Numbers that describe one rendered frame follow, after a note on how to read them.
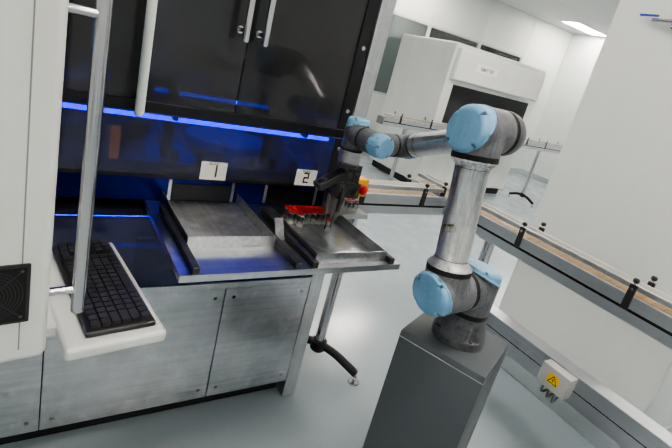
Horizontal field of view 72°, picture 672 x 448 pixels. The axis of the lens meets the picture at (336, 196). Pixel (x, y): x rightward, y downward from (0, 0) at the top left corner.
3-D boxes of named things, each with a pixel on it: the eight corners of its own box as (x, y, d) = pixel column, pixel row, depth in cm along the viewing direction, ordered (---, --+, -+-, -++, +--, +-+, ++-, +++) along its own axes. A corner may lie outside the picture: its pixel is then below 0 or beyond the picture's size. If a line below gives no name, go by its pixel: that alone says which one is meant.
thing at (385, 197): (327, 213, 189) (336, 177, 184) (309, 199, 201) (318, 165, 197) (444, 216, 227) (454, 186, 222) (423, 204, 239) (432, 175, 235)
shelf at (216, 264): (143, 205, 148) (144, 200, 147) (326, 210, 187) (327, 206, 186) (178, 283, 110) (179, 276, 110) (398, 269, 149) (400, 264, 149)
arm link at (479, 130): (475, 319, 121) (527, 111, 110) (437, 328, 112) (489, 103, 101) (440, 299, 130) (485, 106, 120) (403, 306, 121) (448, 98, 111)
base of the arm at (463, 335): (490, 339, 135) (501, 310, 132) (473, 360, 123) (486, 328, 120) (443, 314, 143) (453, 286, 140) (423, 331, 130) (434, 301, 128)
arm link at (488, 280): (498, 315, 129) (515, 272, 125) (468, 322, 121) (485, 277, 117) (465, 292, 138) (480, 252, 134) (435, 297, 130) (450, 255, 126)
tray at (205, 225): (160, 200, 150) (161, 190, 149) (236, 203, 165) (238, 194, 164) (186, 248, 124) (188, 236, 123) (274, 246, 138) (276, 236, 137)
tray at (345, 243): (269, 216, 160) (271, 207, 159) (332, 217, 174) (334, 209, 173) (314, 264, 133) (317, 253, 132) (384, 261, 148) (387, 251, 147)
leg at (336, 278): (304, 345, 229) (342, 203, 207) (320, 343, 234) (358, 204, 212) (313, 357, 222) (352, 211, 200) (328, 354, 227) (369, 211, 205)
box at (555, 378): (535, 379, 182) (543, 360, 179) (542, 377, 185) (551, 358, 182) (562, 401, 172) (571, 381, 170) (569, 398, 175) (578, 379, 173)
